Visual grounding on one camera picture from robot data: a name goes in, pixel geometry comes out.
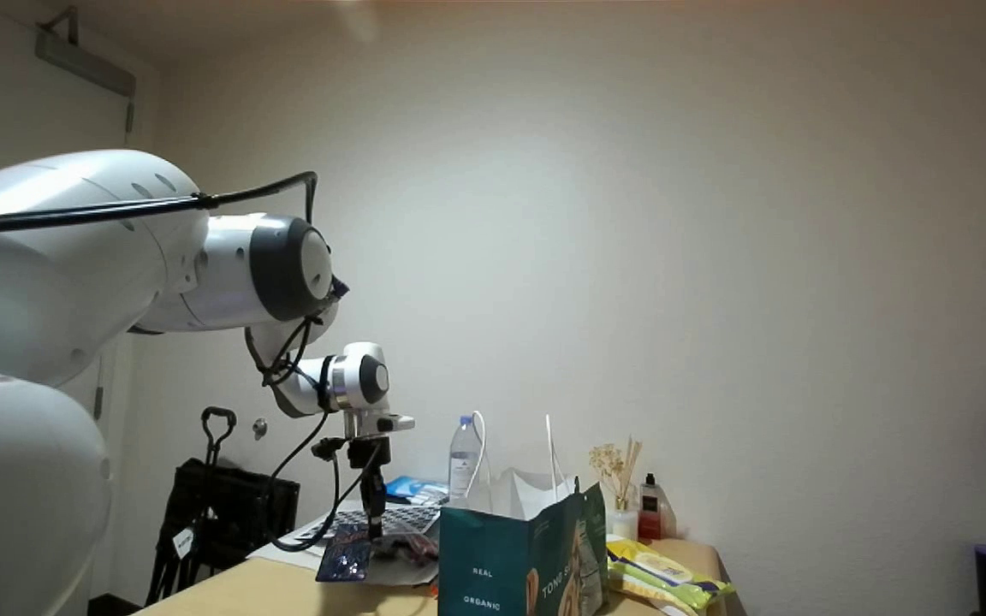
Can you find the black and white keyboard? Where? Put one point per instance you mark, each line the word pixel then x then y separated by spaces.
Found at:
pixel 408 517

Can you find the red sauce bottle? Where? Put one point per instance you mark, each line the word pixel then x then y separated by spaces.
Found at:
pixel 648 515

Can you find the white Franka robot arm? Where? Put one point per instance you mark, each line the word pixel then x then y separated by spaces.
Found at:
pixel 61 275

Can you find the yellow green snack packets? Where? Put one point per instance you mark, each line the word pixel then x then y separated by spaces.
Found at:
pixel 666 585

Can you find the clear plastic water bottle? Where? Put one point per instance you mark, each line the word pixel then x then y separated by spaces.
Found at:
pixel 462 463

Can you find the grey door closer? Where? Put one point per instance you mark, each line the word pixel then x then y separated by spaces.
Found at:
pixel 88 64

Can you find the reed diffuser with sticks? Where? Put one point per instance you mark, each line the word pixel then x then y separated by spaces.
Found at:
pixel 616 481

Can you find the black trolley bag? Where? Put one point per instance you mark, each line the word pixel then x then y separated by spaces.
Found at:
pixel 219 515

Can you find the clear plastic bag with items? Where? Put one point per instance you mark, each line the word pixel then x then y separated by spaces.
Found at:
pixel 408 563

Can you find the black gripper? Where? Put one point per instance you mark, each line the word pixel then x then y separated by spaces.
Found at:
pixel 369 460

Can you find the green paper gift bag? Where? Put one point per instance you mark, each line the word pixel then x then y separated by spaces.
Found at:
pixel 514 558

